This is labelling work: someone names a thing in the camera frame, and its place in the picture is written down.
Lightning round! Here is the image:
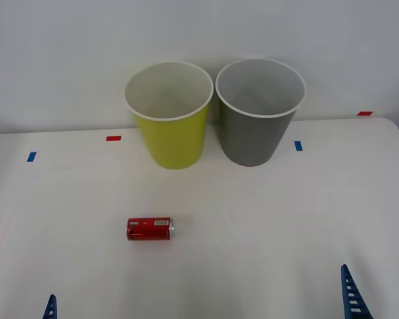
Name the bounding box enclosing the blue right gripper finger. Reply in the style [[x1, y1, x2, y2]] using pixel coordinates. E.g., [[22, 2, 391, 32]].
[[340, 264, 374, 319]]

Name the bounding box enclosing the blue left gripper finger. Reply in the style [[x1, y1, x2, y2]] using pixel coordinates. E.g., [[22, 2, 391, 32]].
[[42, 294, 58, 319]]

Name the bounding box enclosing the red drink can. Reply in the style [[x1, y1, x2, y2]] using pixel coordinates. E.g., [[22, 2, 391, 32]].
[[125, 216, 176, 242]]

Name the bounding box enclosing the grey plastic bin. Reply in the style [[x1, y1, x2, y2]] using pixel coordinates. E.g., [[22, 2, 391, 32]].
[[214, 57, 307, 168]]

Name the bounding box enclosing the yellow-green plastic bin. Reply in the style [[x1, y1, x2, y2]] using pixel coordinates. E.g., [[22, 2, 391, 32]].
[[124, 60, 215, 171]]

